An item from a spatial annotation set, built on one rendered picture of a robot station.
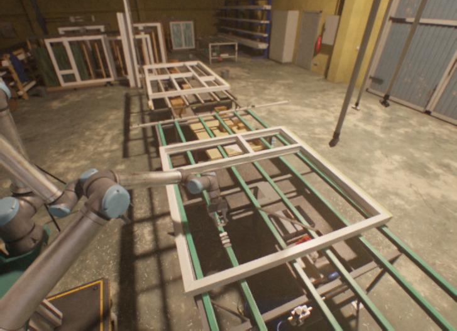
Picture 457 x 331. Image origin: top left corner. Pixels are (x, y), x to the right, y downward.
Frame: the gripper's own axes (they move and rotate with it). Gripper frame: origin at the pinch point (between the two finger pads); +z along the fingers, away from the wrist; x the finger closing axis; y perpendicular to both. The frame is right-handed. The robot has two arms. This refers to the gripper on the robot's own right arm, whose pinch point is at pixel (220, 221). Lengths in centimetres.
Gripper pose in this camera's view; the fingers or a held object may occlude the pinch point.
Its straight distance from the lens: 151.0
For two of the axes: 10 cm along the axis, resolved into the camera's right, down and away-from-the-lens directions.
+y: -3.2, 0.8, 9.4
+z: 2.5, 9.7, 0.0
